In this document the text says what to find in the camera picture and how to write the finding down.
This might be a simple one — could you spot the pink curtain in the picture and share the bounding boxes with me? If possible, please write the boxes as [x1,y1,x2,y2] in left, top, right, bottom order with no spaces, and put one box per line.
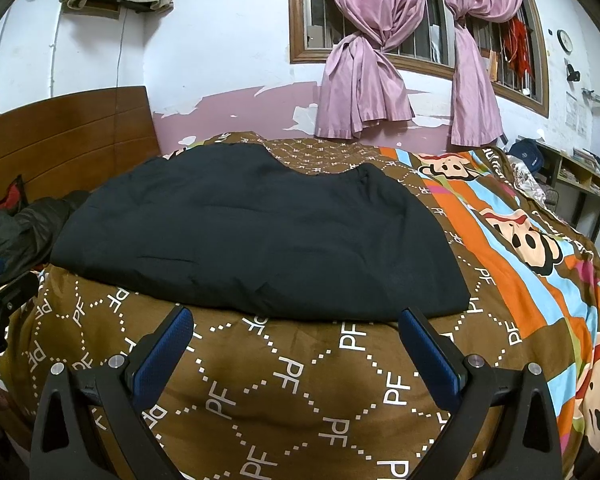
[315,0,427,140]
[444,0,522,148]

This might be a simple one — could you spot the round wall clock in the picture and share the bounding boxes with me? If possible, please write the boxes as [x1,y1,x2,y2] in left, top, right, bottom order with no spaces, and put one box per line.
[556,29,573,55]

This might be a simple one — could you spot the right pink curtain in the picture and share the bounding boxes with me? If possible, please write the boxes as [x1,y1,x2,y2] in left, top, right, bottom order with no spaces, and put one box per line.
[444,0,522,148]

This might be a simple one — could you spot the brown patterned cartoon bedspread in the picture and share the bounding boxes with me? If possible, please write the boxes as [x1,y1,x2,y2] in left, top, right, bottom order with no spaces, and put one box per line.
[0,132,600,479]

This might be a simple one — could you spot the navy blue cap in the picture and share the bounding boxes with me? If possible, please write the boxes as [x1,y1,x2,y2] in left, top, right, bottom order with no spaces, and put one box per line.
[507,139,544,174]

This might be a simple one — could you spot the red hanging clothes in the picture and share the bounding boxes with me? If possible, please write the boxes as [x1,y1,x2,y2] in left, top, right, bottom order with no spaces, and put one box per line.
[501,16,534,96]

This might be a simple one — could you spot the wooden headboard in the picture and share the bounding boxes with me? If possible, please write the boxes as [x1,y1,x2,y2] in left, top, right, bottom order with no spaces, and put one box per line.
[0,86,160,200]

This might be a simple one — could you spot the wooden window frame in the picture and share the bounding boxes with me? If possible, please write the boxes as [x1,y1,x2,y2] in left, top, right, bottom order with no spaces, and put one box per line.
[289,0,550,117]

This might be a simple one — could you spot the wooden shelf unit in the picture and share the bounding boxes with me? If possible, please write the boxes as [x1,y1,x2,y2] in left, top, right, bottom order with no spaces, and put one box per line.
[536,142,600,242]

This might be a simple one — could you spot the left pink curtain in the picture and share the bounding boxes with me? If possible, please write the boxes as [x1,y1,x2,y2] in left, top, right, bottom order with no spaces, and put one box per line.
[315,0,427,140]

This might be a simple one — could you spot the black large garment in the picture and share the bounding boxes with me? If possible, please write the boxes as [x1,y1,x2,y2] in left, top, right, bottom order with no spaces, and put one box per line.
[50,143,469,323]

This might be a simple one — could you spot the floral white cloth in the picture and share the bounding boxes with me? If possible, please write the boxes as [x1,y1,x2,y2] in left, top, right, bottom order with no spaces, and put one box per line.
[507,155,559,211]

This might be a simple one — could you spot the dark green jacket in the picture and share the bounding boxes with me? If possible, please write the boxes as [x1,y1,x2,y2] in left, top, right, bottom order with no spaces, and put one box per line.
[0,191,90,287]

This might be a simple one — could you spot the red cloth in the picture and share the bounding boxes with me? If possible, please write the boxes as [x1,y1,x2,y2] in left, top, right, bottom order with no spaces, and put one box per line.
[0,174,29,216]

